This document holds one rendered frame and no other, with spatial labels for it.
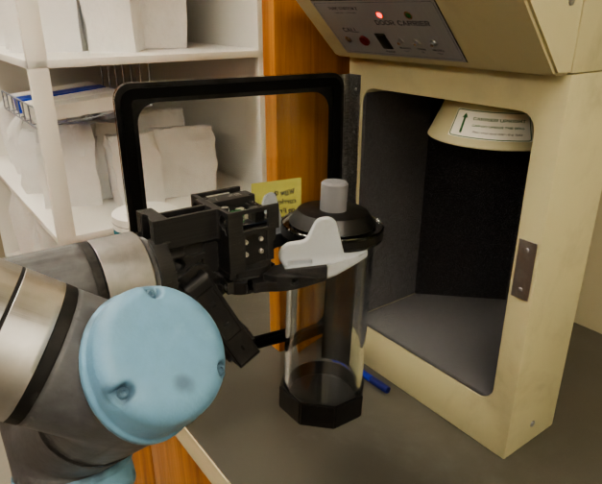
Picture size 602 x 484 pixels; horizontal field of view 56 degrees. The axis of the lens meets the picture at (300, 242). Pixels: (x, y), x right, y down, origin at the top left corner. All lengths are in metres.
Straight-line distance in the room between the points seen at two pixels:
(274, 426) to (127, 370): 0.55
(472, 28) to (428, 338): 0.46
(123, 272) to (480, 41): 0.39
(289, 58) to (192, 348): 0.58
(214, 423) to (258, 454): 0.09
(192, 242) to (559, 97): 0.38
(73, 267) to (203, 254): 0.11
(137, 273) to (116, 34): 1.27
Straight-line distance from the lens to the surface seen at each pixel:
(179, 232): 0.48
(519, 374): 0.73
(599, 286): 1.15
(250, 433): 0.80
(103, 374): 0.28
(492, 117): 0.71
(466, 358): 0.84
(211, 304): 0.50
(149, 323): 0.29
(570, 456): 0.84
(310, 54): 0.84
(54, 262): 0.45
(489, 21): 0.58
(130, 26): 1.67
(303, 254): 0.53
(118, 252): 0.46
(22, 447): 0.41
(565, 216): 0.68
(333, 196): 0.57
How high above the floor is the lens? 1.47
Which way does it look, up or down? 22 degrees down
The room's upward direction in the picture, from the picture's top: straight up
